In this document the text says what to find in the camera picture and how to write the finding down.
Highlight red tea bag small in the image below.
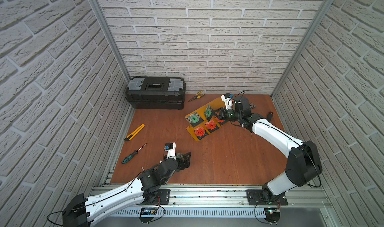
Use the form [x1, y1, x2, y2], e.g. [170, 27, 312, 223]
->
[204, 119, 219, 133]

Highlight green tea bag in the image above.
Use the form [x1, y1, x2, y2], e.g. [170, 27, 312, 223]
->
[186, 112, 204, 127]
[204, 104, 214, 122]
[176, 154, 184, 163]

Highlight red tea bag large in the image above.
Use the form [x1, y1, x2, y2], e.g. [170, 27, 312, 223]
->
[193, 127, 208, 140]

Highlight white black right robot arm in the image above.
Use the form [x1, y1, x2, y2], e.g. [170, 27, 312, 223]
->
[218, 93, 323, 203]

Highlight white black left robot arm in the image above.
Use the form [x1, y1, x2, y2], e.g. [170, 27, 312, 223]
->
[62, 152, 191, 227]

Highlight yellow wooden two-tier shelf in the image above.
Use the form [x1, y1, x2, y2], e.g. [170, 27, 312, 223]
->
[186, 98, 225, 142]

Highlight yellow black pliers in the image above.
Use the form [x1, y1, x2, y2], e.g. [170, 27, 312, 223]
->
[189, 91, 205, 102]

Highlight yellow utility knife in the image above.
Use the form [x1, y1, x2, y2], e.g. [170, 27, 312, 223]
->
[124, 124, 145, 142]

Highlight left controller board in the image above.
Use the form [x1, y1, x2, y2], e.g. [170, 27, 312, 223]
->
[139, 207, 158, 224]

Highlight controller board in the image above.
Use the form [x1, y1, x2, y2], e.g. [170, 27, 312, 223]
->
[139, 207, 158, 224]
[264, 209, 281, 224]

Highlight black plastic toolbox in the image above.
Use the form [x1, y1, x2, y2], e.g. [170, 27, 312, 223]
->
[126, 77, 186, 110]

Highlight right controller board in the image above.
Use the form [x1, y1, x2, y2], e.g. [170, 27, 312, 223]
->
[264, 209, 281, 224]

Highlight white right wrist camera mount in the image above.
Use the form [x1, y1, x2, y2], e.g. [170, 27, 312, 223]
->
[221, 93, 234, 110]

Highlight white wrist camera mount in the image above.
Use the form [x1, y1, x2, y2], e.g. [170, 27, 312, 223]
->
[221, 93, 234, 110]
[164, 142, 177, 160]

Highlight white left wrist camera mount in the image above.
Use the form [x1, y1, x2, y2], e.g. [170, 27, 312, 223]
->
[164, 142, 177, 160]

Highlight aluminium frame rail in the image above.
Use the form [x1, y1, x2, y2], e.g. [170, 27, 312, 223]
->
[86, 183, 334, 210]

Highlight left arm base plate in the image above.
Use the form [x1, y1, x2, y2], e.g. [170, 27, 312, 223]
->
[147, 189, 171, 205]

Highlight black orange screwdriver handle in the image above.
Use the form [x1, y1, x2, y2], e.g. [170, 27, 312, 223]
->
[267, 112, 274, 122]

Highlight green handled screwdriver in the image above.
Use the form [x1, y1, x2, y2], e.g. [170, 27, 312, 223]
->
[122, 143, 147, 165]

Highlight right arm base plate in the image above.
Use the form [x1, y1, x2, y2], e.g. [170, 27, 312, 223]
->
[246, 189, 288, 206]

